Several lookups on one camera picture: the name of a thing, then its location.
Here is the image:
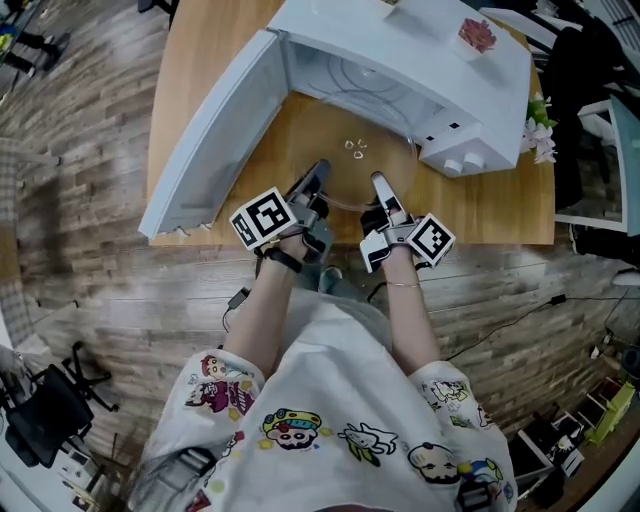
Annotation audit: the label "white microwave oven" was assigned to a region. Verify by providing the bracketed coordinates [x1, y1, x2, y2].
[267, 0, 534, 179]

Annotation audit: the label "black office chair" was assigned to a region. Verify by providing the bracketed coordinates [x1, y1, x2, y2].
[542, 19, 636, 212]
[4, 342, 122, 469]

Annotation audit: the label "lime green rack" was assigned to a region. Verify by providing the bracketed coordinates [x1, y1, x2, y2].
[584, 382, 637, 447]

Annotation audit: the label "black wristband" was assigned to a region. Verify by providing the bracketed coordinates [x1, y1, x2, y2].
[262, 247, 304, 274]

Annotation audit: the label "grey checkered box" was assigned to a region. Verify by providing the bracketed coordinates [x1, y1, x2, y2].
[0, 279, 36, 347]

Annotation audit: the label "red succulent in white pot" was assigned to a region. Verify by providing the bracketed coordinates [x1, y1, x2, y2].
[457, 17, 498, 62]

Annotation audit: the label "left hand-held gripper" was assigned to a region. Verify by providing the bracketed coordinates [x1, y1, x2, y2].
[228, 158, 335, 265]

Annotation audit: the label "person's right forearm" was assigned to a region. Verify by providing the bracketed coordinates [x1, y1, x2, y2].
[382, 247, 442, 377]

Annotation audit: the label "white cartoon print shirt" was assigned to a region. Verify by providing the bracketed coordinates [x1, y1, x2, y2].
[129, 287, 519, 512]

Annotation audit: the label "white microwave door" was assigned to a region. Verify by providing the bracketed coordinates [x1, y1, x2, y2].
[138, 28, 290, 241]

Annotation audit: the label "person's grey trousers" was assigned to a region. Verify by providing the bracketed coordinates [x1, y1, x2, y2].
[317, 264, 382, 307]

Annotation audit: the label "black power adapter cable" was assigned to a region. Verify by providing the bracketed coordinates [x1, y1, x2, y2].
[444, 293, 640, 362]
[222, 286, 252, 332]

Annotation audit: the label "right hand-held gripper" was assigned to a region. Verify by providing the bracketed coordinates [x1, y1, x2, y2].
[358, 171, 457, 274]

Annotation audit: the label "person's left forearm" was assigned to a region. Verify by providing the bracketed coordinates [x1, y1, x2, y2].
[222, 237, 307, 374]

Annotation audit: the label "white desk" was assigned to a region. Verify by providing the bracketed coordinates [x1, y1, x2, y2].
[554, 94, 640, 234]

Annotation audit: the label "round glass turntable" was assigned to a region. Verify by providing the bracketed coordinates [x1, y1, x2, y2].
[292, 89, 419, 211]

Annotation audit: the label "black strap buckle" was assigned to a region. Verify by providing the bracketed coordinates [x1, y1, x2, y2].
[167, 447, 217, 484]

